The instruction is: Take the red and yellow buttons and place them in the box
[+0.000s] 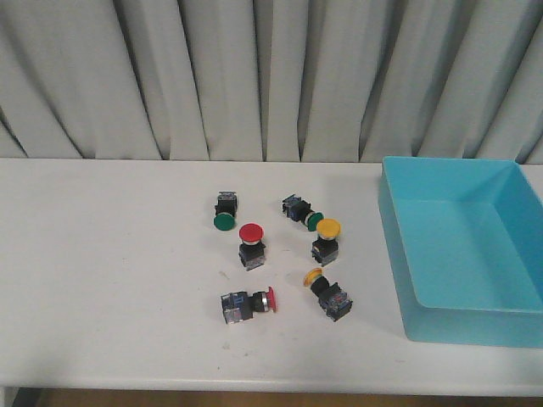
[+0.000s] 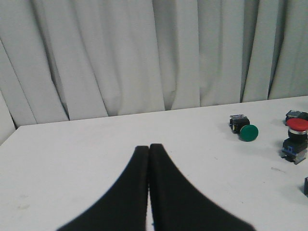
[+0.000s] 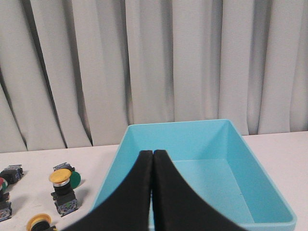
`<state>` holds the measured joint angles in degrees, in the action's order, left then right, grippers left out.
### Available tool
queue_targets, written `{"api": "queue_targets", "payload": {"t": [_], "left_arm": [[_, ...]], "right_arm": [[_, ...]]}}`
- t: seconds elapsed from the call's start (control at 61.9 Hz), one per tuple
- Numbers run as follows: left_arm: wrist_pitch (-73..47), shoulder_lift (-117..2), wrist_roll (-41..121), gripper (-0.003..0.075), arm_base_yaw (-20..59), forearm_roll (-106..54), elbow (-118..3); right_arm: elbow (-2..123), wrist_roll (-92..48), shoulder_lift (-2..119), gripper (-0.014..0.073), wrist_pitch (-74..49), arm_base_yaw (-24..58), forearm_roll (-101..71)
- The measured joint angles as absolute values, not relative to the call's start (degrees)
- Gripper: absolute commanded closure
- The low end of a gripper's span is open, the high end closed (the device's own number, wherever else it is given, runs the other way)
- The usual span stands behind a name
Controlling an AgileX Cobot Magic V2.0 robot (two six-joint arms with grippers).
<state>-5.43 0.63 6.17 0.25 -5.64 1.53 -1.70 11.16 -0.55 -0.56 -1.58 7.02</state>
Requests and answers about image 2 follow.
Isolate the white pleated curtain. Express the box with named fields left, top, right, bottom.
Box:
left=0, top=0, right=308, bottom=141

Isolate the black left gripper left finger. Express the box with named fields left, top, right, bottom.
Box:
left=58, top=146, right=149, bottom=231

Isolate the red push button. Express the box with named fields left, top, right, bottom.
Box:
left=282, top=118, right=308, bottom=165
left=303, top=177, right=308, bottom=196

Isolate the green push button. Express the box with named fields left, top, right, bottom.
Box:
left=229, top=114, right=259, bottom=142
left=285, top=110, right=308, bottom=125

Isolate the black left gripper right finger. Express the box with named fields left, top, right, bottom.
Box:
left=149, top=144, right=254, bottom=231

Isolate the lying red push button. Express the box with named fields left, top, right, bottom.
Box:
left=303, top=177, right=308, bottom=196

